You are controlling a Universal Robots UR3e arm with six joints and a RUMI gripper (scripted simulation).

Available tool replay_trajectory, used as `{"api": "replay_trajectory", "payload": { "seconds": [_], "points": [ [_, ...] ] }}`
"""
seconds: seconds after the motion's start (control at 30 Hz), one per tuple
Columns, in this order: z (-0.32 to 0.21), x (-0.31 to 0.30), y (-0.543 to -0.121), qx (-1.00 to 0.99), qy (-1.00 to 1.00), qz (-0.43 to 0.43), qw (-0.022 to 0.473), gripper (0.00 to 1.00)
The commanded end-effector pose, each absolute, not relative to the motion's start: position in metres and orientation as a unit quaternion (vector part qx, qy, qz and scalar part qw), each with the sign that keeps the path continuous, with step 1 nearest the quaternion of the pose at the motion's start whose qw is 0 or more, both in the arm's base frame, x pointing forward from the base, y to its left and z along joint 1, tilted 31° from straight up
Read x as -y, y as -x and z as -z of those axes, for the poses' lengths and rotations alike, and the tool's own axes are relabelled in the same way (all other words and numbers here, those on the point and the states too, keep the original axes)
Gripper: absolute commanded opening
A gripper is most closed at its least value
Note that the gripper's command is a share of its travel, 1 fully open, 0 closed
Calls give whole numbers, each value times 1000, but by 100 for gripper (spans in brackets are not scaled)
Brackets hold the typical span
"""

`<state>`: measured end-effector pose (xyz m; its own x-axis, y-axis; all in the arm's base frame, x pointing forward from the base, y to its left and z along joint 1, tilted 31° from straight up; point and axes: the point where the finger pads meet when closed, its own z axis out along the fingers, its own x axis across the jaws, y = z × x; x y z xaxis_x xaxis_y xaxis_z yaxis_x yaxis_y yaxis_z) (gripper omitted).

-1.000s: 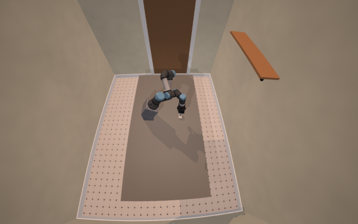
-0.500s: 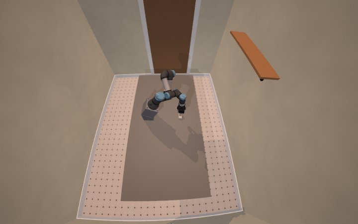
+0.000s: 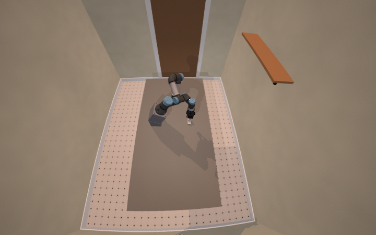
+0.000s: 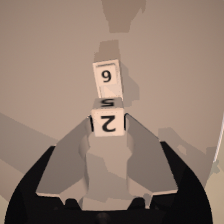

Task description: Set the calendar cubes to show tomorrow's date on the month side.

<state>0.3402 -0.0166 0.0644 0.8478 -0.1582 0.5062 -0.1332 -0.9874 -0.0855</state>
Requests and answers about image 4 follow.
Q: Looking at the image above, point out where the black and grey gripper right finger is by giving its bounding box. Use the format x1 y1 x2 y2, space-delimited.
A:
124 113 213 224

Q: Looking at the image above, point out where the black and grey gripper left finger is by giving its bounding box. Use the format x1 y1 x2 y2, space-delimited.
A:
4 115 94 224

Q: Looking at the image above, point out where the beige number cube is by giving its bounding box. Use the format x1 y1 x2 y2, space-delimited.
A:
91 97 125 137
95 63 118 87

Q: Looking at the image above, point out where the beige rectangular tray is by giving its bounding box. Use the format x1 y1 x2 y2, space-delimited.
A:
93 59 123 100

